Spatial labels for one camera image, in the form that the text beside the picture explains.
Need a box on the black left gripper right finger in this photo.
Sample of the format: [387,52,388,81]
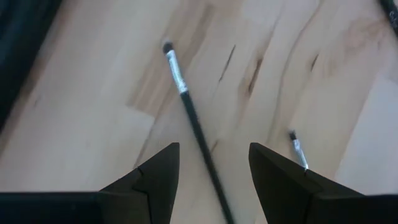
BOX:
[248,142,398,224]

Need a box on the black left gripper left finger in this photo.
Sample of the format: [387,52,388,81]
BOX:
[0,142,180,224]

